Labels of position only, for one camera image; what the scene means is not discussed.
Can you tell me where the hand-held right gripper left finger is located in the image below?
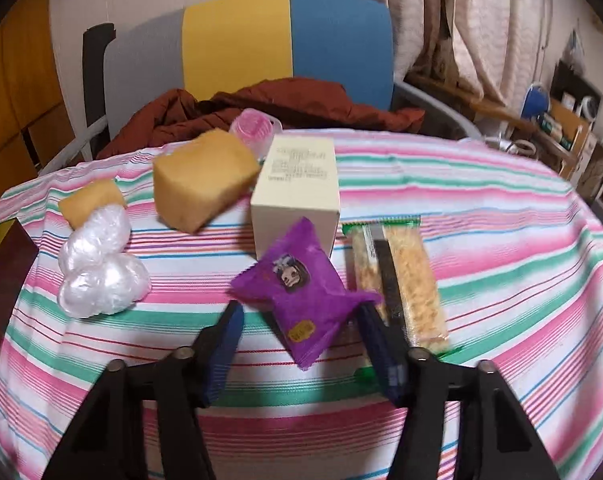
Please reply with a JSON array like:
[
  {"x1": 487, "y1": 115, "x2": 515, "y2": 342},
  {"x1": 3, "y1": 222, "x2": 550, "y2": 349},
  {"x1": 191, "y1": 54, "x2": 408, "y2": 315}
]
[{"x1": 42, "y1": 301, "x2": 246, "y2": 480}]

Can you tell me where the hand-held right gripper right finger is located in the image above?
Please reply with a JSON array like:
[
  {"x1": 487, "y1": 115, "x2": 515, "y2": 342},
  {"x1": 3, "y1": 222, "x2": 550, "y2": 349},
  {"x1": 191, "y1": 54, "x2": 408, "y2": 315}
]
[{"x1": 356, "y1": 304, "x2": 562, "y2": 480}]

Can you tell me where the rice cracker bar packet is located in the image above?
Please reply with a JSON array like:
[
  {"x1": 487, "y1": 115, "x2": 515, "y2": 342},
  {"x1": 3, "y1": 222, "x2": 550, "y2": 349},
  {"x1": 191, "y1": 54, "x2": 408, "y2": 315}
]
[{"x1": 341, "y1": 215, "x2": 452, "y2": 361}]

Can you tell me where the purple snack packet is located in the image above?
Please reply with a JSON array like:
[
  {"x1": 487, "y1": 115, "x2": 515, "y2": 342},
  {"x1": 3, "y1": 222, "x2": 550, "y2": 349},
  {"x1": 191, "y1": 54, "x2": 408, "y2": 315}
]
[{"x1": 230, "y1": 216, "x2": 385, "y2": 368}]

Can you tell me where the white balls pack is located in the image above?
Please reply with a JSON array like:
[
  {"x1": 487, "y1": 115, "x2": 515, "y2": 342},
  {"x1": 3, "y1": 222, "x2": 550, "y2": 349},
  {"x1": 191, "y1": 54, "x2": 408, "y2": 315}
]
[{"x1": 56, "y1": 205, "x2": 152, "y2": 318}]

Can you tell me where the large sponge cake piece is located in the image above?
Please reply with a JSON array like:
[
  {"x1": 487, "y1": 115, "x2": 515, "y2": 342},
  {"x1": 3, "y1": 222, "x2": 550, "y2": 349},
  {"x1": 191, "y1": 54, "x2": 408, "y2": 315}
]
[{"x1": 152, "y1": 128, "x2": 261, "y2": 235}]

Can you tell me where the cream cardboard box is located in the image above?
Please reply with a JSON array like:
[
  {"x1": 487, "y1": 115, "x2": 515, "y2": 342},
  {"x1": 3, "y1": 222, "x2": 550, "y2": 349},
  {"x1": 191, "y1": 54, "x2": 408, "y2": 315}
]
[{"x1": 250, "y1": 135, "x2": 341, "y2": 261}]

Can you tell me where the pink jelly cup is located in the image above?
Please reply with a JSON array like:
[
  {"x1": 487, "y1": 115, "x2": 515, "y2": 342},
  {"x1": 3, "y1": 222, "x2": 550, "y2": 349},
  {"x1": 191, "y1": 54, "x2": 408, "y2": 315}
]
[{"x1": 229, "y1": 107, "x2": 282, "y2": 156}]

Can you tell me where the striped pink green tablecloth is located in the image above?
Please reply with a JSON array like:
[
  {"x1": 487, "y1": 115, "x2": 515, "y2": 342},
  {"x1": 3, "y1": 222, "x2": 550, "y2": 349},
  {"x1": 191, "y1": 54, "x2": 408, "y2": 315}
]
[{"x1": 0, "y1": 130, "x2": 603, "y2": 480}]

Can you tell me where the small sponge cake piece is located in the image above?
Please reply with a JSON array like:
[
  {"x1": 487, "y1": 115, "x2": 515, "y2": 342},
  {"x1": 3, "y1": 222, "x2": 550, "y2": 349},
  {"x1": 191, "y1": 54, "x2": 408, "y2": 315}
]
[{"x1": 58, "y1": 181, "x2": 127, "y2": 228}]

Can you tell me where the red-brown jacket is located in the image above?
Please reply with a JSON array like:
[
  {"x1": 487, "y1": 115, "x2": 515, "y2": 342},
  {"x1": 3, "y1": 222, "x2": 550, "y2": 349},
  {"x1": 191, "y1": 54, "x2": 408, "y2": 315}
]
[{"x1": 96, "y1": 77, "x2": 427, "y2": 161}]

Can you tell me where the wooden desk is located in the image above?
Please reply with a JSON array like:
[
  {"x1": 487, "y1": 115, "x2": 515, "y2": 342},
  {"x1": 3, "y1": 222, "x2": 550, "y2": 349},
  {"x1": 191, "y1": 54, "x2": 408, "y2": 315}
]
[{"x1": 406, "y1": 72, "x2": 582, "y2": 171}]

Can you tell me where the brown cardboard box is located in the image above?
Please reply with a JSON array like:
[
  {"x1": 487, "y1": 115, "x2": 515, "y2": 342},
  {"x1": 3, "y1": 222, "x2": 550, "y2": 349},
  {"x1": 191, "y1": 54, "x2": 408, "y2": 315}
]
[{"x1": 541, "y1": 97, "x2": 597, "y2": 171}]

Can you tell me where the grey yellow blue chair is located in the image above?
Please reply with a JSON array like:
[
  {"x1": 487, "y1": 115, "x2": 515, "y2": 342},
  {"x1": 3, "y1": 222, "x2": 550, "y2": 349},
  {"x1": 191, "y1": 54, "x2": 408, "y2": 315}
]
[{"x1": 84, "y1": 0, "x2": 482, "y2": 161}]

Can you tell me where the black shelf unit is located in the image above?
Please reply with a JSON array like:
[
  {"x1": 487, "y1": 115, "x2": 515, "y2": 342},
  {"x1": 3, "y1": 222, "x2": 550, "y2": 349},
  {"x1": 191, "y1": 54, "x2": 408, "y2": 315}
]
[{"x1": 551, "y1": 60, "x2": 603, "y2": 121}]

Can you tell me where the wooden cabinet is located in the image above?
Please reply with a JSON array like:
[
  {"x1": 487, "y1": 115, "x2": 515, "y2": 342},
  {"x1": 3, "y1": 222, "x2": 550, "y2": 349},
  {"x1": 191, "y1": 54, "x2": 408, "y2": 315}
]
[{"x1": 0, "y1": 0, "x2": 77, "y2": 181}]

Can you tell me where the patterned beige curtain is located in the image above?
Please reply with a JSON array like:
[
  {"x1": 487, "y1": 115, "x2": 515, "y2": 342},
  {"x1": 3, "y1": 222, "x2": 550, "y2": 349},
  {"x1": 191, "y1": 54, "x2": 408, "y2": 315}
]
[{"x1": 222, "y1": 0, "x2": 552, "y2": 106}]

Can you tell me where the white cable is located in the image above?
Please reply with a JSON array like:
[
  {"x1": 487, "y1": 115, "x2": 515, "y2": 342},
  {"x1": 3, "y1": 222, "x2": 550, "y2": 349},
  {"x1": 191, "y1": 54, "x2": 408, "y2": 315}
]
[{"x1": 481, "y1": 135, "x2": 537, "y2": 158}]

